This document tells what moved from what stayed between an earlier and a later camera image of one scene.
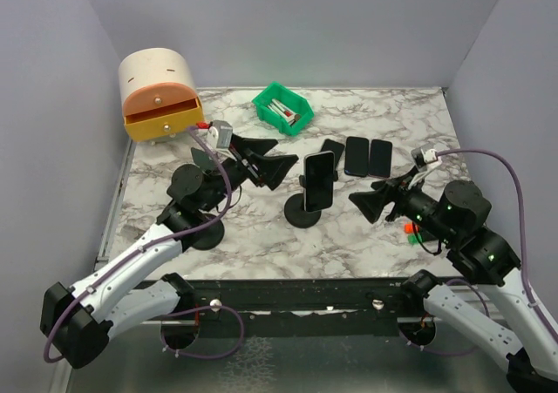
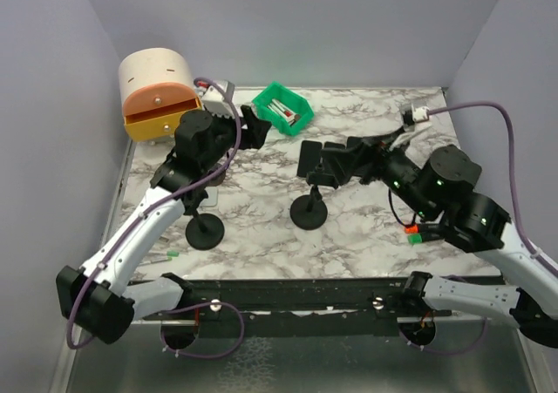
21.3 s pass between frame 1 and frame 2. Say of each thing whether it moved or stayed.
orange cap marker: stayed
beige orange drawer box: stayed
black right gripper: moved
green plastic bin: stayed
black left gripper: moved
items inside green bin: stayed
